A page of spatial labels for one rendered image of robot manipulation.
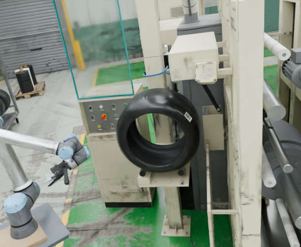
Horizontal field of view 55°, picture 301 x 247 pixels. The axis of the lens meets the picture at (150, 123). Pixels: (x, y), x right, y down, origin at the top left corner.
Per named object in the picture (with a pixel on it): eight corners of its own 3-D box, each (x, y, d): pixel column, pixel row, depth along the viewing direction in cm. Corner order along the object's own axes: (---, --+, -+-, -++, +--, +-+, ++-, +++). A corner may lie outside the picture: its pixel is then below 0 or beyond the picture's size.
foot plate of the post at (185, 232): (164, 216, 296) (163, 212, 295) (190, 216, 291) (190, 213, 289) (161, 236, 272) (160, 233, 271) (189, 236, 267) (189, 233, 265)
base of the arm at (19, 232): (14, 243, 200) (11, 232, 197) (7, 230, 215) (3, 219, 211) (41, 229, 211) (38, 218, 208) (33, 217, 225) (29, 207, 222)
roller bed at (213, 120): (204, 138, 245) (202, 106, 233) (222, 137, 242) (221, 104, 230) (205, 150, 227) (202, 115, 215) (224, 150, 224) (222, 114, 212)
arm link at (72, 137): (70, 136, 198) (81, 151, 202) (74, 130, 209) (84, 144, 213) (59, 142, 200) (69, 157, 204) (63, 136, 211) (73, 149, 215)
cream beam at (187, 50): (178, 57, 206) (176, 36, 200) (214, 53, 201) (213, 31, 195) (169, 82, 152) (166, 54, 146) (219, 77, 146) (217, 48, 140)
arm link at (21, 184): (18, 212, 219) (-31, 122, 193) (27, 198, 235) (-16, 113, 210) (37, 207, 217) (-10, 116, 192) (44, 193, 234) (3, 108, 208)
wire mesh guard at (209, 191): (211, 203, 260) (206, 134, 232) (213, 203, 259) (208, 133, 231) (214, 300, 179) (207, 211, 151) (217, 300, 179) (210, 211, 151)
